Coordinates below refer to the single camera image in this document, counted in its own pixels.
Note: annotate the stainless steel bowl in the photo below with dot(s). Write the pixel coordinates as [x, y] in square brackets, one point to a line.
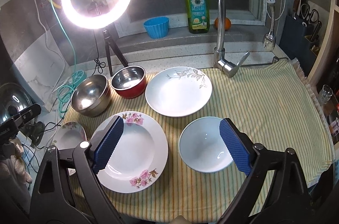
[92, 96]

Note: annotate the orange fruit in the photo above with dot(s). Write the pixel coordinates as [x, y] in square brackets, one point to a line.
[227, 24]

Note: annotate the pink flower white plate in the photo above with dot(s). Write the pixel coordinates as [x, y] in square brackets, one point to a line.
[139, 157]

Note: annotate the steel pot lid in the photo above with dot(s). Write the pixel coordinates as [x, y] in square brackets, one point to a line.
[13, 100]

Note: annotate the red steel bowl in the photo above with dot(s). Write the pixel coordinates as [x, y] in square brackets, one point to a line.
[130, 82]

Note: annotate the grey leaf white plate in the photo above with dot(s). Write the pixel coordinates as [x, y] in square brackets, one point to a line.
[178, 91]

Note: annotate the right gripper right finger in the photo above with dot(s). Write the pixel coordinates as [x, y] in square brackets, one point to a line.
[287, 200]

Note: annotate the green dish soap bottle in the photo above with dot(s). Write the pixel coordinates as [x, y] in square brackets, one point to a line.
[198, 16]

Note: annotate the peony flower deep plate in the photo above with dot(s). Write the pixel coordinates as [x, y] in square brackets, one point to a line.
[69, 136]

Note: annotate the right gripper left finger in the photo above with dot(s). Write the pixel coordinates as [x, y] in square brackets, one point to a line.
[52, 198]

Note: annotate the light blue ceramic bowl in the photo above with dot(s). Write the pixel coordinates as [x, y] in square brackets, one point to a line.
[202, 148]

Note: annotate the dark knife block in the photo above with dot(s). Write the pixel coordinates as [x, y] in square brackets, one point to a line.
[295, 44]

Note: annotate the clear drinking glass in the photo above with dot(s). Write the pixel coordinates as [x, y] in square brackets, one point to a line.
[324, 95]

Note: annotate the black handled scissors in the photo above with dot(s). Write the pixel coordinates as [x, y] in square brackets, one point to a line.
[310, 17]

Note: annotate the striped yellow towel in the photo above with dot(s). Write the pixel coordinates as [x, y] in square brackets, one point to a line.
[273, 105]

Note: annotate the blue fluted cup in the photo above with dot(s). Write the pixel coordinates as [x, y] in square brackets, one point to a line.
[157, 27]

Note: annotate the grey gloved left hand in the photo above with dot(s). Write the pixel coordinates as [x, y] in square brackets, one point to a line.
[12, 163]

